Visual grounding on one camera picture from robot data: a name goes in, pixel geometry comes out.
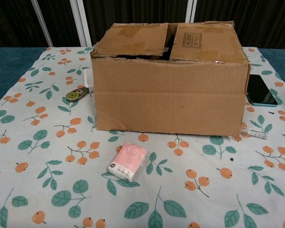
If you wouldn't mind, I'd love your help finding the brown cardboard box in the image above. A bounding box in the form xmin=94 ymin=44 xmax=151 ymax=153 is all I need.
xmin=90 ymin=20 xmax=251 ymax=138

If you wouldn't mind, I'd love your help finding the pink tissue pack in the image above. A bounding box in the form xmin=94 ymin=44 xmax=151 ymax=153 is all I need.
xmin=108 ymin=142 xmax=148 ymax=183

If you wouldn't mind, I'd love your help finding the white power adapter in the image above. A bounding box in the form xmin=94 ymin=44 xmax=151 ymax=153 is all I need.
xmin=83 ymin=68 xmax=93 ymax=86

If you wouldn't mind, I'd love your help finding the correction tape dispenser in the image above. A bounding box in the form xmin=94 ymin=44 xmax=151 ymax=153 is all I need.
xmin=66 ymin=86 xmax=90 ymax=103

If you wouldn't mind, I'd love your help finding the floral print tablecloth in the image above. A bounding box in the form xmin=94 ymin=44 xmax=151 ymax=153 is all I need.
xmin=0 ymin=47 xmax=285 ymax=228

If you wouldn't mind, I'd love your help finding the clear plastic ruler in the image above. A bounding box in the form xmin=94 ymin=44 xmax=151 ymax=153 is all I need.
xmin=241 ymin=128 xmax=268 ymax=141

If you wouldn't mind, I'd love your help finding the black screen smartphone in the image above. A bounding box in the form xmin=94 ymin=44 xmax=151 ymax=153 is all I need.
xmin=246 ymin=74 xmax=281 ymax=107

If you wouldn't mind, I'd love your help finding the double white frame post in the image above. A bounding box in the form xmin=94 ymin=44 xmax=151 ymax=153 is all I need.
xmin=70 ymin=0 xmax=94 ymax=47

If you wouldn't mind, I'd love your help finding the thin white frame post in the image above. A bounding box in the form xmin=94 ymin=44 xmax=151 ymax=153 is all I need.
xmin=29 ymin=0 xmax=53 ymax=47

